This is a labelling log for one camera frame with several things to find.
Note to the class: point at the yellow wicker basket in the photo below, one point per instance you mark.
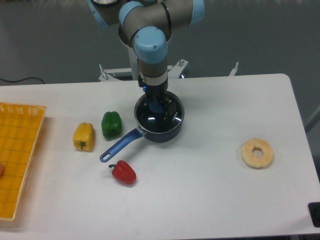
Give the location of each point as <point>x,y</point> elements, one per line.
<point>20,125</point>

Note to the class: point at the black table edge device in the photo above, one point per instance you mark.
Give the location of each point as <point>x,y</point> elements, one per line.
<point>314,210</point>

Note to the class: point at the glass lid blue knob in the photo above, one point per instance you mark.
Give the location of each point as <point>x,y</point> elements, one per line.
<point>151,118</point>

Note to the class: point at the dark blue saucepan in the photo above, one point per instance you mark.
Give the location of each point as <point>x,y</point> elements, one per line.
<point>135,134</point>

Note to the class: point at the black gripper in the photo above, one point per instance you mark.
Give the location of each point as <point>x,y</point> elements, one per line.
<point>156,87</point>

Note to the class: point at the green bell pepper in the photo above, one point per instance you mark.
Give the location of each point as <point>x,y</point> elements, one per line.
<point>111,125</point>

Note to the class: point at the white base frame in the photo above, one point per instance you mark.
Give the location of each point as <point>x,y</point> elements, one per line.
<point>176,71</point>

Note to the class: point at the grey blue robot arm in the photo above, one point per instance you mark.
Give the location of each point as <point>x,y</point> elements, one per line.
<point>132,15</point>

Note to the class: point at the red bell pepper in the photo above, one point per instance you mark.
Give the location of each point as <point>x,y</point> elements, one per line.
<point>123,172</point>

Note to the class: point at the beige donut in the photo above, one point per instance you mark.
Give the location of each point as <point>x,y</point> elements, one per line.
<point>257,153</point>

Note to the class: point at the yellow bell pepper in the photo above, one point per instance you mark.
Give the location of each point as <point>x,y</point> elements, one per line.
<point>84,137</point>

